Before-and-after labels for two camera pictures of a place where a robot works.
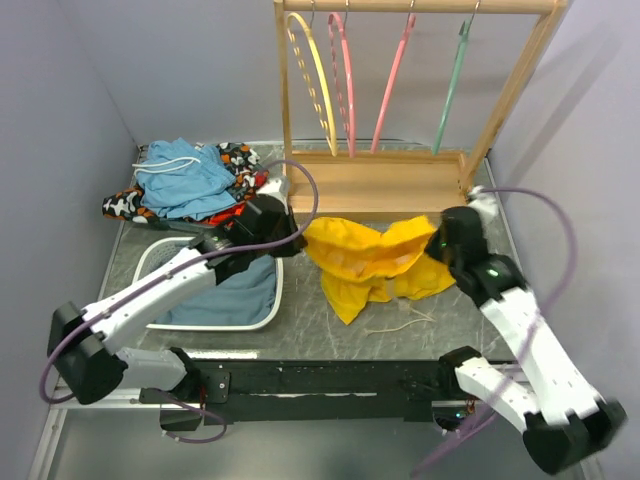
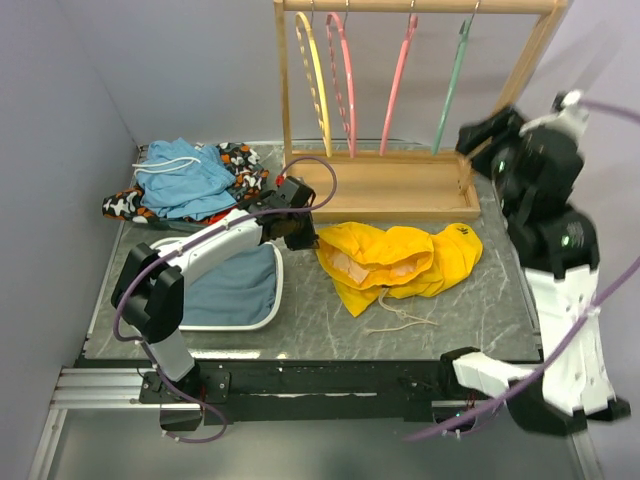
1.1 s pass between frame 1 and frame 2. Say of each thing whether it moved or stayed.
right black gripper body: moved
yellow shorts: moved
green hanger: stayed
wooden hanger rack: stayed
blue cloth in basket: stayed
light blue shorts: stayed
